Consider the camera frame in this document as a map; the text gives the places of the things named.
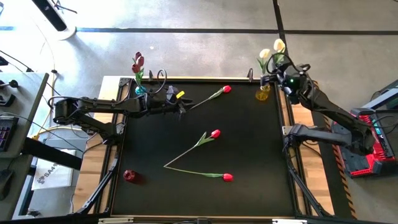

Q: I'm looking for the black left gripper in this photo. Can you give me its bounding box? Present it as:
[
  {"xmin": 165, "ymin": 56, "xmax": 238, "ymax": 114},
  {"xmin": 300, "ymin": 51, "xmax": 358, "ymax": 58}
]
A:
[{"xmin": 144, "ymin": 86, "xmax": 193, "ymax": 121}]

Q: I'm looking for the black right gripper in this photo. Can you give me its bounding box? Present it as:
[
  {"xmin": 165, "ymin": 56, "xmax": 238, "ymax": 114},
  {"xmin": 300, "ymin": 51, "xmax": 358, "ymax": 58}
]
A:
[{"xmin": 260, "ymin": 70, "xmax": 289, "ymax": 94}]

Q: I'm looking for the white tulip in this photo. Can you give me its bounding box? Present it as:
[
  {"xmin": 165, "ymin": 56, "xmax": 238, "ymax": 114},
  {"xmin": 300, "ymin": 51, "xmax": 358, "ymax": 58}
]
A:
[
  {"xmin": 277, "ymin": 42, "xmax": 286, "ymax": 63},
  {"xmin": 273, "ymin": 38, "xmax": 284, "ymax": 63},
  {"xmin": 256, "ymin": 48, "xmax": 271, "ymax": 77}
]

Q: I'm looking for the dark red tulip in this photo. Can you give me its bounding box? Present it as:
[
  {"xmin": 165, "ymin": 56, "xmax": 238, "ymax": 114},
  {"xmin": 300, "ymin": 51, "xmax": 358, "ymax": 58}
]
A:
[
  {"xmin": 134, "ymin": 51, "xmax": 144, "ymax": 90},
  {"xmin": 137, "ymin": 56, "xmax": 146, "ymax": 90},
  {"xmin": 131, "ymin": 63, "xmax": 144, "ymax": 90}
]

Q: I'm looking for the yellow glass vase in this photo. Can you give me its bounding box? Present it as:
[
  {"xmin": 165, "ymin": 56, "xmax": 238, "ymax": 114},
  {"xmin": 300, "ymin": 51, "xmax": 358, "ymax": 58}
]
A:
[{"xmin": 255, "ymin": 84, "xmax": 271, "ymax": 101}]

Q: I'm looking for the red vase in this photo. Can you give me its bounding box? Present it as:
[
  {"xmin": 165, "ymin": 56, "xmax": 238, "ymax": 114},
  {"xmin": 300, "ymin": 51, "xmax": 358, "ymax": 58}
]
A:
[{"xmin": 123, "ymin": 169, "xmax": 137, "ymax": 183}]

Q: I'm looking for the grey equipment case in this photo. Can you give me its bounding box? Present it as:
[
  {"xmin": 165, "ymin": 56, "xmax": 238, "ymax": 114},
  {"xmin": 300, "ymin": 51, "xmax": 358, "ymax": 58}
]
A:
[{"xmin": 362, "ymin": 79, "xmax": 398, "ymax": 113}]

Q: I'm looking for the red and black tool case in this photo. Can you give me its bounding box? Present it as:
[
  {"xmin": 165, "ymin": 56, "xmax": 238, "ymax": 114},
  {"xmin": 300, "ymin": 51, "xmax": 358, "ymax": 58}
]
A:
[{"xmin": 334, "ymin": 107, "xmax": 397, "ymax": 178}]

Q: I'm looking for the black desk beam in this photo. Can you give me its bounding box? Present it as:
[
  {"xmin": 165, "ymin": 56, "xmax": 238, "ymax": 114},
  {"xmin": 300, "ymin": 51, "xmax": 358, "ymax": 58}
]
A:
[{"xmin": 21, "ymin": 136, "xmax": 83, "ymax": 171}]

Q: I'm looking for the white printed box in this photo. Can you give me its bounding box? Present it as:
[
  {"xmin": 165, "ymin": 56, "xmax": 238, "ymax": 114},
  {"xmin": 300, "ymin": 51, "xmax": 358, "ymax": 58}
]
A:
[{"xmin": 32, "ymin": 148, "xmax": 76, "ymax": 191}]

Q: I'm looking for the black bar on white base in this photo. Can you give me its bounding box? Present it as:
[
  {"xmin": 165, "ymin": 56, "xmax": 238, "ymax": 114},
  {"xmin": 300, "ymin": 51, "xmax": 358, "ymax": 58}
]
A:
[{"xmin": 32, "ymin": 0, "xmax": 78, "ymax": 41}]

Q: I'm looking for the grey desk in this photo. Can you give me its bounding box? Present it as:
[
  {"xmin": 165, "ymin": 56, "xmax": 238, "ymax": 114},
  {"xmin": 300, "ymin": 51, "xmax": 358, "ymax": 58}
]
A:
[{"xmin": 0, "ymin": 72, "xmax": 50, "ymax": 222}]

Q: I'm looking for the black keyboard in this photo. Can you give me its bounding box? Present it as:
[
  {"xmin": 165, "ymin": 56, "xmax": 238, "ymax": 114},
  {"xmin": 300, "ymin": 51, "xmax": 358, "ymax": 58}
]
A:
[{"xmin": 0, "ymin": 116, "xmax": 19, "ymax": 152}]

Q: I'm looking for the black computer mouse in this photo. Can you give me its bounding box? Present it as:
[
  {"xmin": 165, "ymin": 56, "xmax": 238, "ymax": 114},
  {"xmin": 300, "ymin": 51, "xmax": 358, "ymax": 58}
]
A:
[{"xmin": 0, "ymin": 169, "xmax": 15, "ymax": 202}]

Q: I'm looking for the yellow cable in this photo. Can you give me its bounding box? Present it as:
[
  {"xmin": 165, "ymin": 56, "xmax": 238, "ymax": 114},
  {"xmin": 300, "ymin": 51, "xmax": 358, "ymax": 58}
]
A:
[{"xmin": 32, "ymin": 73, "xmax": 86, "ymax": 141}]

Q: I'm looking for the black table frame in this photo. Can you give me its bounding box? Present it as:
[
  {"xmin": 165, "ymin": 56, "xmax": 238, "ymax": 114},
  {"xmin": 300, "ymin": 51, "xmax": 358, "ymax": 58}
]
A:
[{"xmin": 73, "ymin": 76, "xmax": 335, "ymax": 224}]

